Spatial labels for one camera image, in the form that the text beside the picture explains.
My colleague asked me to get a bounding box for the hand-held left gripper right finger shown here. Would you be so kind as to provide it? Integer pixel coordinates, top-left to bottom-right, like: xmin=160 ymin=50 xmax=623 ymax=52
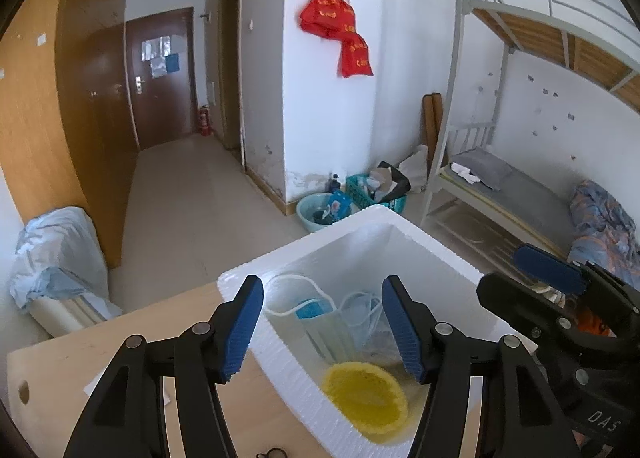
xmin=381 ymin=275 xmax=583 ymax=458

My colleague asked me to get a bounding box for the yellow round sponge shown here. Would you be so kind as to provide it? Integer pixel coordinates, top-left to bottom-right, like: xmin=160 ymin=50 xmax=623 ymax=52
xmin=322 ymin=361 xmax=411 ymax=431

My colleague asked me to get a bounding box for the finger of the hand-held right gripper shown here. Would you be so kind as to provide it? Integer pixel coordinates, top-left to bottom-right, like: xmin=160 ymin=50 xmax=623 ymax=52
xmin=514 ymin=244 xmax=589 ymax=297
xmin=476 ymin=272 xmax=576 ymax=339

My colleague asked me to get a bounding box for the red printed bag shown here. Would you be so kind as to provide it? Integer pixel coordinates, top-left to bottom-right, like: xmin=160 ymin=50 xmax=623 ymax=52
xmin=312 ymin=2 xmax=357 ymax=39
xmin=340 ymin=32 xmax=374 ymax=78
xmin=300 ymin=0 xmax=347 ymax=32

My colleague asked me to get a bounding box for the green plastic basket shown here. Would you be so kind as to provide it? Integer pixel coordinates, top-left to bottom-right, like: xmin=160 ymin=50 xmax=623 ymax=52
xmin=346 ymin=174 xmax=408 ymax=213

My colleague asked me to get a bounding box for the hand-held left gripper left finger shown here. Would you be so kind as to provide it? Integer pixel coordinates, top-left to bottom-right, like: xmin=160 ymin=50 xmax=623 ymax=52
xmin=62 ymin=275 xmax=264 ymax=458

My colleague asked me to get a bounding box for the white plastic bag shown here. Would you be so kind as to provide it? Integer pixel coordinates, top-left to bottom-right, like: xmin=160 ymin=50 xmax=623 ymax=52
xmin=397 ymin=144 xmax=431 ymax=193

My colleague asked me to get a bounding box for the dark brown entrance door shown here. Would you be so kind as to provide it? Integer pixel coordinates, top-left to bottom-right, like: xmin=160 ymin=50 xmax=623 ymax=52
xmin=124 ymin=8 xmax=198 ymax=151

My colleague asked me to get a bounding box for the black trash bag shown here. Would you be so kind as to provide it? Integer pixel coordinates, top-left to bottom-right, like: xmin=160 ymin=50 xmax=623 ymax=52
xmin=370 ymin=161 xmax=412 ymax=203

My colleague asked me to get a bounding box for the small white cloth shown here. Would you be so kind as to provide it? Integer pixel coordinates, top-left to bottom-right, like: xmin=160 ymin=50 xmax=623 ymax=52
xmin=451 ymin=163 xmax=481 ymax=185

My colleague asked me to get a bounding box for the wooden side door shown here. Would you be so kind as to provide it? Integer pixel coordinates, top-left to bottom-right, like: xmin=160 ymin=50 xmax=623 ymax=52
xmin=218 ymin=0 xmax=247 ymax=169

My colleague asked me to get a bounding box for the teal plastic basin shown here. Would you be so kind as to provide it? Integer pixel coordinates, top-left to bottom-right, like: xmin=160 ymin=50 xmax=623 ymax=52
xmin=296 ymin=192 xmax=362 ymax=235

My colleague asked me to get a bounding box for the patterned blue quilt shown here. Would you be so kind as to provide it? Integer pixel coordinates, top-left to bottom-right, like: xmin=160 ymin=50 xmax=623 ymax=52
xmin=567 ymin=180 xmax=640 ymax=269

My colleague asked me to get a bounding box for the blue packet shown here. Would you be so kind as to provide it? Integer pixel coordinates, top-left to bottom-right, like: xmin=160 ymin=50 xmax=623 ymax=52
xmin=327 ymin=190 xmax=354 ymax=219

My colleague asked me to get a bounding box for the white tissue stack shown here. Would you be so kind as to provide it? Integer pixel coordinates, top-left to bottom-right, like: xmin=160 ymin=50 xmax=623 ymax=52
xmin=82 ymin=373 xmax=178 ymax=406

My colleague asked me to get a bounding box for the grey blanket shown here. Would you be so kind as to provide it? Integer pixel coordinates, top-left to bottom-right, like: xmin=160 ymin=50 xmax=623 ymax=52
xmin=451 ymin=148 xmax=513 ymax=191

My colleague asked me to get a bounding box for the leaning wooden board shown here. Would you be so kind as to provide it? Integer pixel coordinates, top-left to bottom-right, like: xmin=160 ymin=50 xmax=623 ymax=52
xmin=422 ymin=94 xmax=445 ymax=173

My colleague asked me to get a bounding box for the white foam box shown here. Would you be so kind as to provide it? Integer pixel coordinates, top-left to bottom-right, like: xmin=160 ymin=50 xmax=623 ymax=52
xmin=217 ymin=205 xmax=528 ymax=458

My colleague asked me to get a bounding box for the white metal bunk bed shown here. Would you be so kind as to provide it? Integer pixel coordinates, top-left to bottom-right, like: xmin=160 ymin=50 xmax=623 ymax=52
xmin=420 ymin=0 xmax=640 ymax=299

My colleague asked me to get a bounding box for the blue face mask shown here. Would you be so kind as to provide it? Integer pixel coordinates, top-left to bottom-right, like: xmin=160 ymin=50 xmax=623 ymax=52
xmin=304 ymin=292 xmax=388 ymax=364
xmin=265 ymin=274 xmax=337 ymax=321

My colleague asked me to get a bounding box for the light blue cloth cover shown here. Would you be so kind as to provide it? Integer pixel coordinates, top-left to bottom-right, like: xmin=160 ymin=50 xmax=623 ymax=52
xmin=10 ymin=207 xmax=123 ymax=339

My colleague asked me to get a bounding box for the wooden wardrobe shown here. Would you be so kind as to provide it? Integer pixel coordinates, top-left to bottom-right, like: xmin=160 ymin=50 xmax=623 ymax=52
xmin=0 ymin=0 xmax=141 ymax=269

